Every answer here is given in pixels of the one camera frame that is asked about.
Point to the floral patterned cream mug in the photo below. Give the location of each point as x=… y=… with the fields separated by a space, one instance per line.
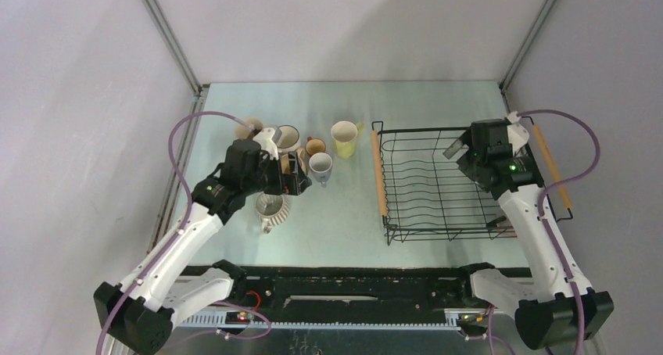
x=255 y=127

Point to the right wooden rack handle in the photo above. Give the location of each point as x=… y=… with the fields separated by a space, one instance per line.
x=552 y=166

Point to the yellow green faceted mug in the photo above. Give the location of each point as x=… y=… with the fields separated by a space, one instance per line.
x=345 y=136

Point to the small red orange cup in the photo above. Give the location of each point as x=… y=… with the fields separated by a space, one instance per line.
x=314 y=146

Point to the left wooden rack handle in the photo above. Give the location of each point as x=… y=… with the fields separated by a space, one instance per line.
x=379 y=180

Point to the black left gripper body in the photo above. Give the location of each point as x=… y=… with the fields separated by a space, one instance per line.
x=274 y=181

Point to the small grey blue cup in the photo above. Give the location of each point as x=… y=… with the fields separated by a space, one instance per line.
x=321 y=165

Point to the black wire dish rack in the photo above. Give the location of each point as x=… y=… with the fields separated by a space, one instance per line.
x=428 y=198

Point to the striped grey white mug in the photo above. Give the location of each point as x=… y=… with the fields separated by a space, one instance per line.
x=272 y=210

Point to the beige round speckled mug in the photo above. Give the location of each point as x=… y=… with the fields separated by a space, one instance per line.
x=303 y=158

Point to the wooden rack handle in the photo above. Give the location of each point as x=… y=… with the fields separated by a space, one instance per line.
x=552 y=166
x=379 y=180

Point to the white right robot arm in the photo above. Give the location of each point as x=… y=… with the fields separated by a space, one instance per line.
x=561 y=306

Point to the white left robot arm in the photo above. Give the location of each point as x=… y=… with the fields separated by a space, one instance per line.
x=143 y=309

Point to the white mug black handle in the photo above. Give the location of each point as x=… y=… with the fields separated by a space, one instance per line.
x=289 y=140

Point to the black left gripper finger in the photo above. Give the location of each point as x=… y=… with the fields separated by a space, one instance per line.
x=297 y=184
x=291 y=165

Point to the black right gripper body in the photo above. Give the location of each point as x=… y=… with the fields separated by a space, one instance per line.
x=468 y=162

